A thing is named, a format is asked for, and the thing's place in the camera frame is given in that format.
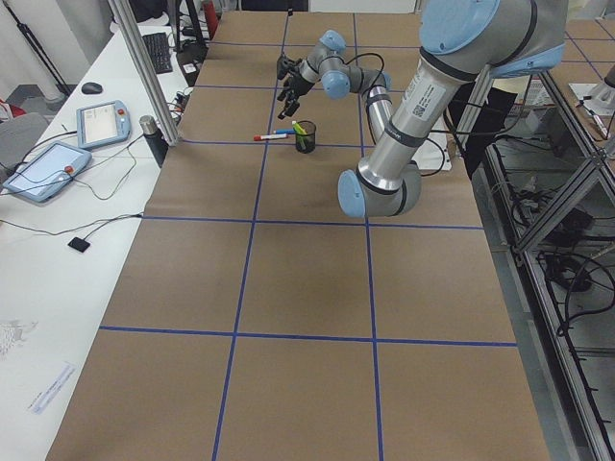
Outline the teach pendant tablet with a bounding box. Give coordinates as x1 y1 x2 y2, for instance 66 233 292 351
3 141 92 204
76 100 132 150

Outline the upper teach pendant tablet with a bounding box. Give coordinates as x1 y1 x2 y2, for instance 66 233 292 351
76 100 132 150

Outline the black computer mouse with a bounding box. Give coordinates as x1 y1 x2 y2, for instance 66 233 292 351
81 82 104 95

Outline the black keyboard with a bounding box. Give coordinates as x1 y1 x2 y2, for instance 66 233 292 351
142 33 173 74

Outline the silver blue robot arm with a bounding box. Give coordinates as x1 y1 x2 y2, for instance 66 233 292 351
277 0 569 218

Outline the lower teach pendant tablet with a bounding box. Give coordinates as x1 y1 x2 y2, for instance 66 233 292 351
3 141 92 204

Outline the small black square pad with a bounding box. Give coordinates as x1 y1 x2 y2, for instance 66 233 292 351
67 237 90 254

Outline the aluminium frame post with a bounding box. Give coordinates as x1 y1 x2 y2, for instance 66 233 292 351
108 0 180 146

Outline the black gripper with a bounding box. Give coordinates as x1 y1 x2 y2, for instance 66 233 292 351
277 72 314 119

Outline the black mesh pen cup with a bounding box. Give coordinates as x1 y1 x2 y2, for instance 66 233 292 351
295 120 316 154

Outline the dark metal water bottle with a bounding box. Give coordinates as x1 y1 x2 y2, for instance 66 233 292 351
139 115 168 168

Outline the red white marker pen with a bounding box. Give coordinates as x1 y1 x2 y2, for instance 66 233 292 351
253 133 289 142

